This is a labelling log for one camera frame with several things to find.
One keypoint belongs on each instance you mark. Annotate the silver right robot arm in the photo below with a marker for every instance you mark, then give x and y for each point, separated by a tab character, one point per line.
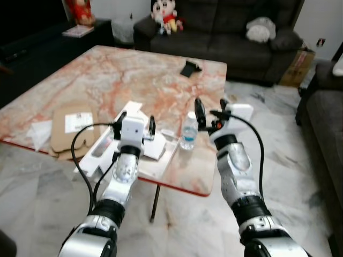
238	171

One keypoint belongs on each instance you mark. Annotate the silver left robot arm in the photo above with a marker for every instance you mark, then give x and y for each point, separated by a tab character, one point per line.
122	176

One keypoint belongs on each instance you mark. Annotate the small white paper sheet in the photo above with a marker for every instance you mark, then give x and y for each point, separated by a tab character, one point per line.
128	107

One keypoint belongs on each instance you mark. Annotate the white square box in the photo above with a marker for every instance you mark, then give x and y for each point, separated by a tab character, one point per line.
156	147

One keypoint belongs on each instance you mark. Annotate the clear plastic water bottle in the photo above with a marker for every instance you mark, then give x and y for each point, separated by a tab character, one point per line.
188	134

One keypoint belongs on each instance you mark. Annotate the long white flat packaging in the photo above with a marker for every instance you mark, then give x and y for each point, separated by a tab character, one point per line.
99	152

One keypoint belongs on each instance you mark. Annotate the small black pouch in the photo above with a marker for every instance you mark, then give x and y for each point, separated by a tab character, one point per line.
190	68

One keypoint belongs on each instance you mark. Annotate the brown flattened cardboard with label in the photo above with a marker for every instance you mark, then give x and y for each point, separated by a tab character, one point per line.
61	136

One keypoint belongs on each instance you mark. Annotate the dark grey sofa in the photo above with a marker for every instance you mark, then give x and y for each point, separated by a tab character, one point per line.
225	48

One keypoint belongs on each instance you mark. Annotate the black metal table leg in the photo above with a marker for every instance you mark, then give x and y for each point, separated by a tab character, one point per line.
156	203

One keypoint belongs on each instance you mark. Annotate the clear crumpled plastic bag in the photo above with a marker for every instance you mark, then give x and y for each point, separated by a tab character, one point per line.
40	134

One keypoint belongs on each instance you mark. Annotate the brown cardboard box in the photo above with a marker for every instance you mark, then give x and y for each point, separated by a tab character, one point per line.
297	69

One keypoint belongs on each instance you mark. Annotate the grey round plush toy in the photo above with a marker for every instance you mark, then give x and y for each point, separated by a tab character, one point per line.
261	29

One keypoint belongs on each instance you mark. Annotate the translucent white plastic bag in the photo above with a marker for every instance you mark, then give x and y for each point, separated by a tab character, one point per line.
124	29

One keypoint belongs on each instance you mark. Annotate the flat pale book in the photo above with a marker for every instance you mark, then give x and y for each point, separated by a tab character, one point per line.
78	31

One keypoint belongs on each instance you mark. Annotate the black low cabinet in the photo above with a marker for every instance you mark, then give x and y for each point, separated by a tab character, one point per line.
37	64

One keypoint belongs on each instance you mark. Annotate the dark grey armchair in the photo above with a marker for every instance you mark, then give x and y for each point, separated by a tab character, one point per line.
321	139

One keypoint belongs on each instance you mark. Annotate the cartoon boy plush doll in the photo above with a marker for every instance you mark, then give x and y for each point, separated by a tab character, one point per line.
163	16

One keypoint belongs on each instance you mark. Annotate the red festive ornament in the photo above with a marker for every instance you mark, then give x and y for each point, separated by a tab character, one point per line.
80	12

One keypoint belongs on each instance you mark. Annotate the white plush toy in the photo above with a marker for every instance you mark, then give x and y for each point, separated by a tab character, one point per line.
338	66

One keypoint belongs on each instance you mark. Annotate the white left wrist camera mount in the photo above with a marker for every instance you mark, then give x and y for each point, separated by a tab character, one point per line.
132	131

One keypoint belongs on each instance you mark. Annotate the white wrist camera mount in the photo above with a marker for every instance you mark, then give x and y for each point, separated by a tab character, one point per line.
132	131
240	113

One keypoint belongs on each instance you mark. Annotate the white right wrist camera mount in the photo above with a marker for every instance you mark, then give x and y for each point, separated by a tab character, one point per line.
240	113

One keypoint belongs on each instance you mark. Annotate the wall power socket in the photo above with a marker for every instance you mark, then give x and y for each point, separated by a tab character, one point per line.
321	42

